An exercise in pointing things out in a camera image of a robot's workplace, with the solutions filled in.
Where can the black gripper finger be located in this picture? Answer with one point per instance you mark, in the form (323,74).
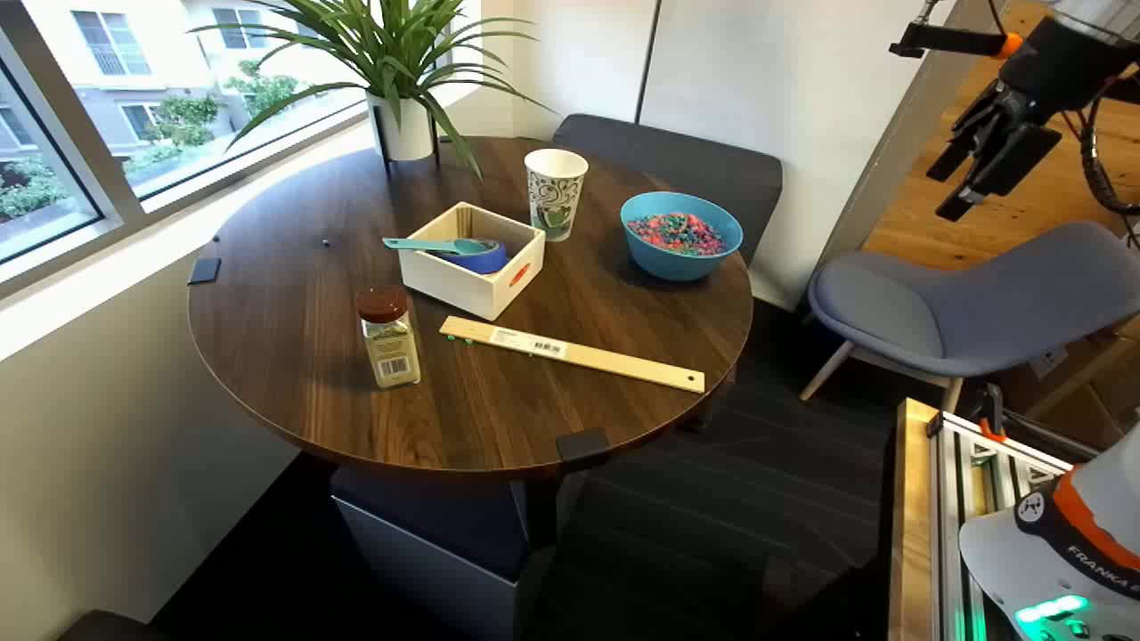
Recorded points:
(999,169)
(964,151)

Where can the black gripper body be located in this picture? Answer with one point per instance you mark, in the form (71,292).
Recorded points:
(1029,87)

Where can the glass shaker with brown lid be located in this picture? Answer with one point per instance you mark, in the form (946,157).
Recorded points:
(390,339)

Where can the white robot base with orange stripe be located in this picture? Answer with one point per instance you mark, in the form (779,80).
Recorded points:
(1064,563)

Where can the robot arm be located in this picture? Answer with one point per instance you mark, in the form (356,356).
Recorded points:
(1087,25)

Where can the white patterned paper cup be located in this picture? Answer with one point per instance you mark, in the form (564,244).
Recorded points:
(552,190)

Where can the grey-blue chair with wooden legs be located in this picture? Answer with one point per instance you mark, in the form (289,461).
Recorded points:
(955,326)

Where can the blue bowl with colourful bands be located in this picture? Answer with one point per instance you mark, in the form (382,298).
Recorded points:
(678,235)

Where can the dark grey upholstered bench seat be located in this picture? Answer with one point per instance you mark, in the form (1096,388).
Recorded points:
(739,181)

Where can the wooden ruler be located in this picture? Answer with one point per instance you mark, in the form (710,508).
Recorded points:
(574,354)

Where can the white wooden box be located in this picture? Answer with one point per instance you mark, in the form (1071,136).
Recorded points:
(460,288)

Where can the teal measuring scoop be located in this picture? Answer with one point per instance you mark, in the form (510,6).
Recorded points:
(454,248)

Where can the round dark wooden table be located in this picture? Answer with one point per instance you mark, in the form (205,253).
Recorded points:
(280,330)

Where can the potted green plant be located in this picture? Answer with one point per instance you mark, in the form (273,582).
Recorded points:
(396,55)

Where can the white storage box under table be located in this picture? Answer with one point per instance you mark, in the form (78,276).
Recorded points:
(456,550)

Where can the metal rail frame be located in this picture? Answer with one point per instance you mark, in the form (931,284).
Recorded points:
(947,470)

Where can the window frame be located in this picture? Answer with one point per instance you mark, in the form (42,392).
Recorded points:
(117,112)

